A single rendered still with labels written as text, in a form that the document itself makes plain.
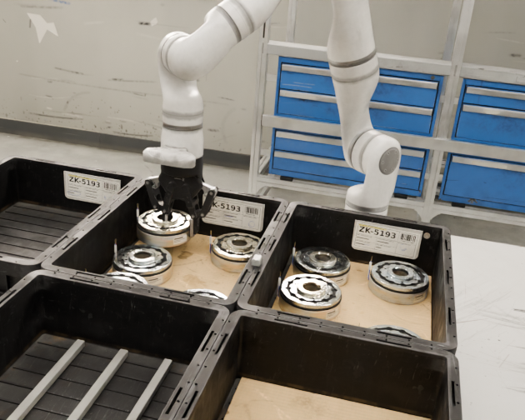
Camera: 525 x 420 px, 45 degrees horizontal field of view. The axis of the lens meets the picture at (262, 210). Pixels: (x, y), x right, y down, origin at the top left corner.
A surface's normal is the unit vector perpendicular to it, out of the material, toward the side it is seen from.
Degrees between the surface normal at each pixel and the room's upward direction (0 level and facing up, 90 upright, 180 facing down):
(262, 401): 0
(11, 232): 0
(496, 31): 90
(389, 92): 90
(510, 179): 90
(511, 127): 90
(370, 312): 0
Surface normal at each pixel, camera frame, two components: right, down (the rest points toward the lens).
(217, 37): 0.53, 0.15
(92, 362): 0.07, -0.91
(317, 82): -0.22, 0.38
